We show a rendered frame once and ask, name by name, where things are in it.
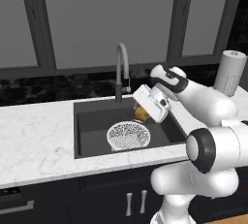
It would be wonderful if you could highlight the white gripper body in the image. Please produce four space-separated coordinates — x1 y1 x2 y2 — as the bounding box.
132 84 170 125

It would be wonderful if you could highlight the yellow orange mango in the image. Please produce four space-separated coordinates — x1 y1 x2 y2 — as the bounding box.
134 105 150 121

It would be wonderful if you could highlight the white speckled colander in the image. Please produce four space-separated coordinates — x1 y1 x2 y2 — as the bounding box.
107 120 152 152

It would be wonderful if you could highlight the grey curved sink faucet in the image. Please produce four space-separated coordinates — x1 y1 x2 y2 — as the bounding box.
114 42 133 104

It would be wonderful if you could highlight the dark sink basin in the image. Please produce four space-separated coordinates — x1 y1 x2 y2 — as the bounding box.
73 96 189 160

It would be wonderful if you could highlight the dark false drawer panel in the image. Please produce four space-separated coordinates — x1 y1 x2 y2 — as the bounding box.
77 165 157 191

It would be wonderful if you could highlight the white paper towel roll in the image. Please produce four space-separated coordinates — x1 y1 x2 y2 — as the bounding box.
212 49 248 98

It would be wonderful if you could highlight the dark framed window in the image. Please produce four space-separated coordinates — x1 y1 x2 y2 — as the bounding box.
0 0 248 80

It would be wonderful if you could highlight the dark cabinet door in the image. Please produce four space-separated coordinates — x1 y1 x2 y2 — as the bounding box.
135 182 167 224
63 184 138 224

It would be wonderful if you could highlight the black dishwasher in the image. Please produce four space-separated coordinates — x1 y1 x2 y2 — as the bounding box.
0 184 54 224

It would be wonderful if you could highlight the silver cabinet door handle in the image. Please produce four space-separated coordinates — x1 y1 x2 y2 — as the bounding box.
139 189 148 215
125 192 134 217

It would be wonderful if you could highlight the silver dishwasher handle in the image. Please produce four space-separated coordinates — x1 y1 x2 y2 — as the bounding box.
0 200 35 216

